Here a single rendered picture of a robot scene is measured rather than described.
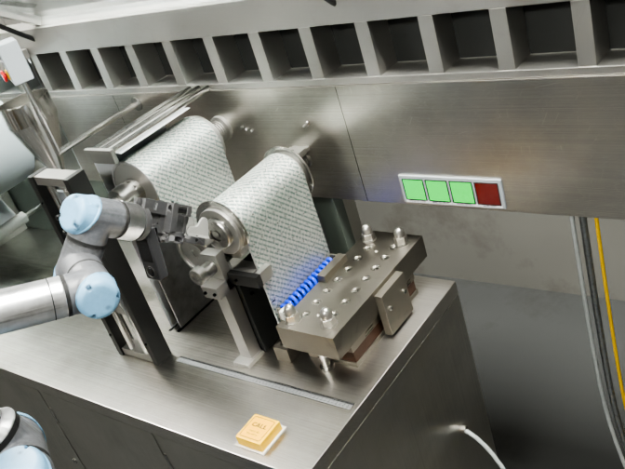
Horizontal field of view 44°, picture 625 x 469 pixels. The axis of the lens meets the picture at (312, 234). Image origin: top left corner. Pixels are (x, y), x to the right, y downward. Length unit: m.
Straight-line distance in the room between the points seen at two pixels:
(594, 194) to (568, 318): 1.66
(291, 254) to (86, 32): 0.90
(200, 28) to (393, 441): 1.07
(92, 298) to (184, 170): 0.59
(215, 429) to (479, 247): 1.90
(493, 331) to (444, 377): 1.27
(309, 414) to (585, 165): 0.75
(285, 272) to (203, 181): 0.31
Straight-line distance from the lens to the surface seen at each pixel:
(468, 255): 3.44
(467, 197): 1.71
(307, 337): 1.69
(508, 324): 3.23
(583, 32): 1.47
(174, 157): 1.86
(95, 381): 2.09
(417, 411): 1.87
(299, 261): 1.83
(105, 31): 2.23
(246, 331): 1.85
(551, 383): 2.95
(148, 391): 1.96
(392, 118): 1.71
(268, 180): 1.76
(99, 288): 1.37
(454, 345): 1.98
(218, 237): 1.71
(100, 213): 1.48
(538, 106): 1.55
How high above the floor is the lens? 1.99
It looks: 28 degrees down
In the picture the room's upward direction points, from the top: 19 degrees counter-clockwise
